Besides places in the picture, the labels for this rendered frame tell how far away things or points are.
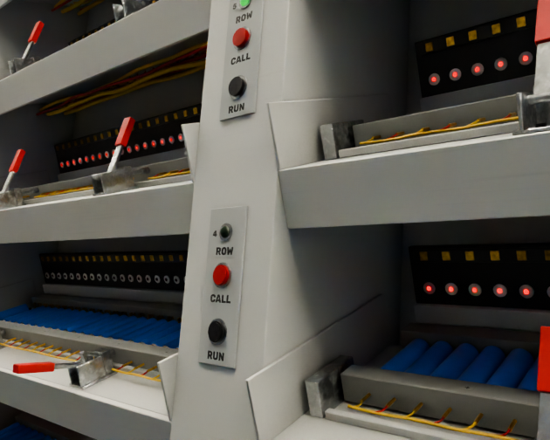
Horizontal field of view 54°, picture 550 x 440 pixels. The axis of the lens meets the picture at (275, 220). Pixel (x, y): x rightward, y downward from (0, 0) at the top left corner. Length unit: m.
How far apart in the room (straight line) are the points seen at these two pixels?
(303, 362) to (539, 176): 0.22
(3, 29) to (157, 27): 0.54
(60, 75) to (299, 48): 0.39
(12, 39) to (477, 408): 0.96
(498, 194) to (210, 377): 0.25
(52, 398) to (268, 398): 0.30
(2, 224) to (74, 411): 0.31
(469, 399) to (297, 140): 0.22
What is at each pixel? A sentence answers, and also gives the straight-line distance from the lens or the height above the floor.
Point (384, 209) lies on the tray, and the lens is 0.36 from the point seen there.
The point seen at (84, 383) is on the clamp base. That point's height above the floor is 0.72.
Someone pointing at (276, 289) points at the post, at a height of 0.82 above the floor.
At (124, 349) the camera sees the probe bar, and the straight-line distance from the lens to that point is 0.60.
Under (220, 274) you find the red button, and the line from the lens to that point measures 0.42.
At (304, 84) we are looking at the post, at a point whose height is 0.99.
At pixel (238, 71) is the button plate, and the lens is 0.47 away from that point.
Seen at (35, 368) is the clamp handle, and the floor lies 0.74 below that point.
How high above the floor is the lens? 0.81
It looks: 9 degrees up
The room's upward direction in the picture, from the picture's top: 4 degrees clockwise
